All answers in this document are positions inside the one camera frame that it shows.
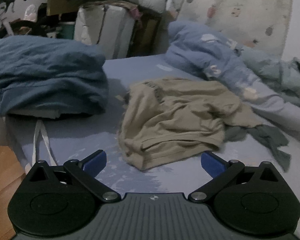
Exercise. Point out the grey-green garment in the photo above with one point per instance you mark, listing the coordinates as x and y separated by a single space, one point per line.
268 136

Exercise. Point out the beige t-shirt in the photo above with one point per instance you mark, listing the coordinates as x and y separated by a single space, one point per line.
171 119

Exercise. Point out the teal green blanket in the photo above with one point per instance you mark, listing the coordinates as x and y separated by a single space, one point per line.
281 76

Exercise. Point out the white patterned curtain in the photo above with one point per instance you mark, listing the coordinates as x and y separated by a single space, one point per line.
260 24

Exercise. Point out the dark blue folded garment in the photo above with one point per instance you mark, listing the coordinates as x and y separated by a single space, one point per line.
48 74

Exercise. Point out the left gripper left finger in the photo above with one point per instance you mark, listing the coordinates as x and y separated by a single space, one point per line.
85 171

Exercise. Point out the cardboard box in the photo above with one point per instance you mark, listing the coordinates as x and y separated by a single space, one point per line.
57 7

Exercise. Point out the light blue patterned duvet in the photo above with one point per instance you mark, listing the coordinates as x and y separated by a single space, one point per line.
208 54

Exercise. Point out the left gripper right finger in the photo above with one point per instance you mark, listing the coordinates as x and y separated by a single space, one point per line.
223 173

